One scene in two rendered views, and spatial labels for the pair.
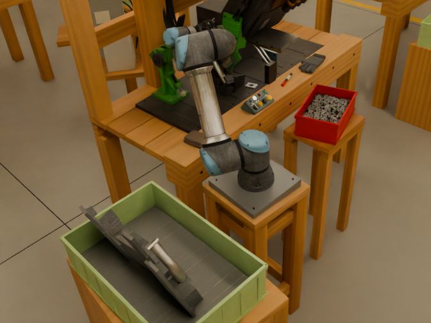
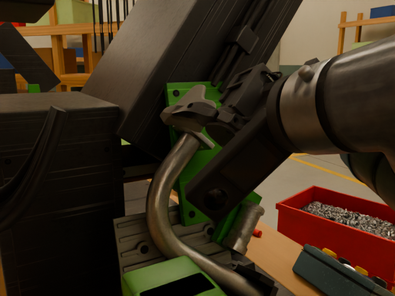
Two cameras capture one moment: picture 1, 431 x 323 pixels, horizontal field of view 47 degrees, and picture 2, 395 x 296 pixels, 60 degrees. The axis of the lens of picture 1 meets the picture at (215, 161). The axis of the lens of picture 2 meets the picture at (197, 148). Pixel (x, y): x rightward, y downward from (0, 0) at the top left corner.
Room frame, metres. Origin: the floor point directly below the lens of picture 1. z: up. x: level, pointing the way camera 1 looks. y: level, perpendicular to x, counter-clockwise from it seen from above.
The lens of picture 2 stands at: (2.18, 0.37, 1.30)
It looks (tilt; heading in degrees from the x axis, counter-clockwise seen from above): 14 degrees down; 286
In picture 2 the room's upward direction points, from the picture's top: straight up
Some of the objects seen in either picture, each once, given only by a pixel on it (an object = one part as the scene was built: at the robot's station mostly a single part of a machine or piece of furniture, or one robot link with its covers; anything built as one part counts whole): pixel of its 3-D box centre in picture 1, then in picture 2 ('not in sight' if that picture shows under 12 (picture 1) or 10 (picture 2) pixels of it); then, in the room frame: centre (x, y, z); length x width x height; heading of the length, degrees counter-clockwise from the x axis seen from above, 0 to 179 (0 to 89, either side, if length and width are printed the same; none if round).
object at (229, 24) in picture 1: (234, 34); (197, 145); (2.32, -0.14, 1.17); 0.13 x 0.12 x 0.20; 135
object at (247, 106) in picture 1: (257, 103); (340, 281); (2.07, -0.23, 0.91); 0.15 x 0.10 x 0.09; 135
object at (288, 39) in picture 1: (259, 35); (176, 154); (2.40, -0.28, 1.11); 0.39 x 0.16 x 0.03; 45
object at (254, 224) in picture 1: (256, 189); not in sight; (1.54, -0.16, 0.83); 0.32 x 0.32 x 0.04; 38
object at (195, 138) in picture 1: (197, 138); not in sight; (1.81, 0.08, 0.91); 0.10 x 0.08 x 0.03; 49
